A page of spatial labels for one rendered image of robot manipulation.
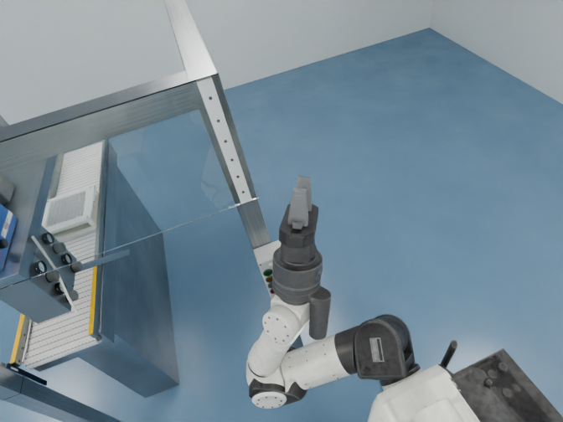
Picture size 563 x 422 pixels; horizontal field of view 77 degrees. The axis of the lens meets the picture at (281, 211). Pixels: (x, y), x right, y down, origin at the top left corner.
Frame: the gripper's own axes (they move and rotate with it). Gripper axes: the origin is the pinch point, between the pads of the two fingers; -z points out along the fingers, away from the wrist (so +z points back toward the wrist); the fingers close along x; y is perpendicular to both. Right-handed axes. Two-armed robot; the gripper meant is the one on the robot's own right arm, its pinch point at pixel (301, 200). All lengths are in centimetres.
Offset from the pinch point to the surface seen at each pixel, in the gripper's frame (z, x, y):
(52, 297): 46, -16, 72
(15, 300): 45, -11, 80
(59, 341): 77, -26, 87
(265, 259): 34.9, -31.6, 12.6
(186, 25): -25, -42, 35
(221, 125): -6.5, -19.3, 19.6
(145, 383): 143, -60, 83
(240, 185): 9.6, -25.8, 17.7
